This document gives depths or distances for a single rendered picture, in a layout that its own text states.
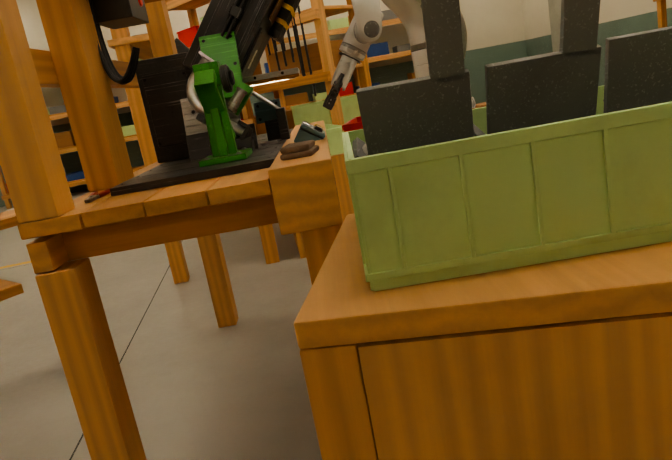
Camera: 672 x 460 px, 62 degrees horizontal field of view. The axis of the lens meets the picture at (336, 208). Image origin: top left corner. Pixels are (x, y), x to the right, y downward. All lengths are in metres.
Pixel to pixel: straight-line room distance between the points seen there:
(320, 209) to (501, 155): 0.61
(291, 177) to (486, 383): 0.69
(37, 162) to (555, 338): 1.08
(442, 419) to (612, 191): 0.34
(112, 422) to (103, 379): 0.11
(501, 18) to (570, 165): 11.29
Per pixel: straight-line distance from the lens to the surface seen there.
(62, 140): 10.89
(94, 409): 1.51
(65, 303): 1.42
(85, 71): 1.72
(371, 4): 1.73
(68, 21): 1.74
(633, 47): 0.87
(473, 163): 0.70
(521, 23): 12.16
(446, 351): 0.67
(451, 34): 0.75
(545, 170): 0.72
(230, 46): 1.88
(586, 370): 0.71
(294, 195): 1.23
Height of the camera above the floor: 1.05
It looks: 12 degrees down
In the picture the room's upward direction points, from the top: 10 degrees counter-clockwise
